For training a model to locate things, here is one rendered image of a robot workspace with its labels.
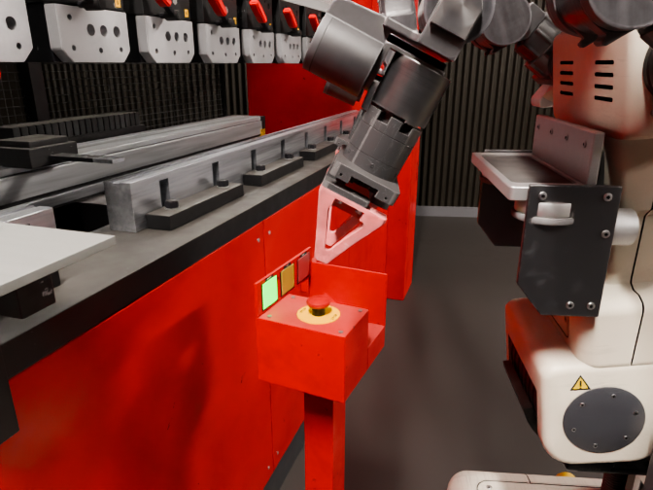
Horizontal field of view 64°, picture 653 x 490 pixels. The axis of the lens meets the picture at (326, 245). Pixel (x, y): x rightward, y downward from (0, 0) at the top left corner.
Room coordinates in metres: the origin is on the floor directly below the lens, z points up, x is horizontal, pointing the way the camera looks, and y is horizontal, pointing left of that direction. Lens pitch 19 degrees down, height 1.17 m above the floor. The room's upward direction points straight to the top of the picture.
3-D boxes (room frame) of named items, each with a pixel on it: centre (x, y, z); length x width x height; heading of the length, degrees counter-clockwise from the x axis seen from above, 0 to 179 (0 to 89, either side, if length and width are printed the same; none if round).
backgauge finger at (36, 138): (1.02, 0.52, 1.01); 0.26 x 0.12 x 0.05; 71
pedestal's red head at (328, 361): (0.83, 0.00, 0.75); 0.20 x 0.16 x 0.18; 155
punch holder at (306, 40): (1.83, 0.08, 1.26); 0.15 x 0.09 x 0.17; 161
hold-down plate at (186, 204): (1.09, 0.27, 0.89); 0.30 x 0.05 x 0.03; 161
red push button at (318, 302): (0.78, 0.01, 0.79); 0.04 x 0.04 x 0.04
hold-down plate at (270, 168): (1.46, 0.14, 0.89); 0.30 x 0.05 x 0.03; 161
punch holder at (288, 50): (1.64, 0.14, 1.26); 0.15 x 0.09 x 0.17; 161
